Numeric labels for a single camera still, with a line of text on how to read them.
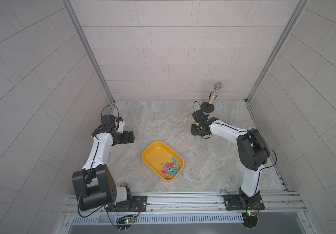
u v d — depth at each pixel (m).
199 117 0.75
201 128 0.69
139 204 0.71
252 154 0.49
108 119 0.65
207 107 1.12
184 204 0.72
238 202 0.71
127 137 0.73
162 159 0.88
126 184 0.75
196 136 0.96
